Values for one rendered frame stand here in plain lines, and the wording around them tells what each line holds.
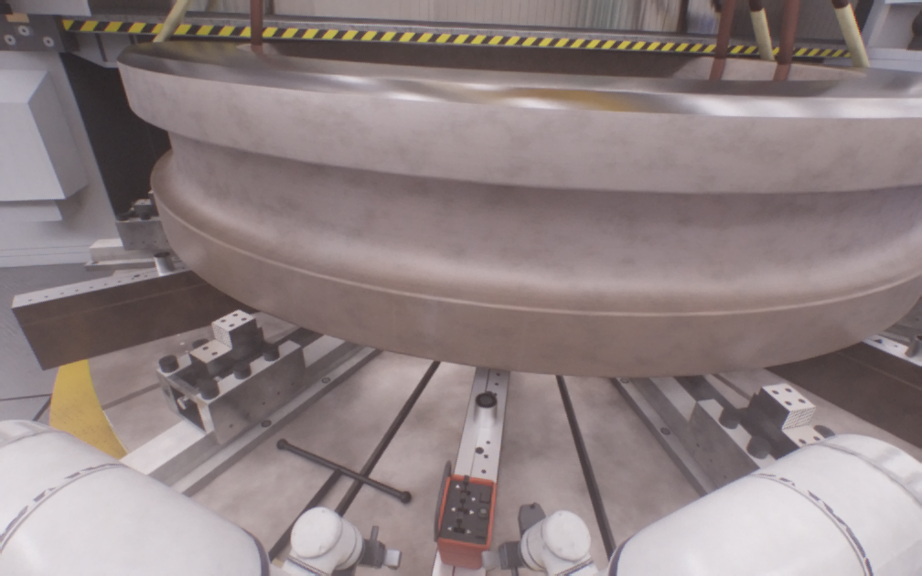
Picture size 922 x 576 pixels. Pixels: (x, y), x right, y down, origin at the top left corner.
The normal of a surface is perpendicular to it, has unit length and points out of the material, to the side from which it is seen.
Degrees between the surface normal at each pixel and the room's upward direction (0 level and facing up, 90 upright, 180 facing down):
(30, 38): 90
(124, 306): 90
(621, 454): 0
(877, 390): 90
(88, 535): 20
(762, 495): 25
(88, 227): 90
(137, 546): 34
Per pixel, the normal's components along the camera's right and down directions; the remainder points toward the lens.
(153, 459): 0.04, -0.88
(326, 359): 0.82, -0.01
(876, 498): 0.14, -0.71
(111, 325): 0.58, 0.41
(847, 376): -0.81, 0.26
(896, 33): 0.22, 0.48
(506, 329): -0.14, 0.48
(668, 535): -0.72, -0.69
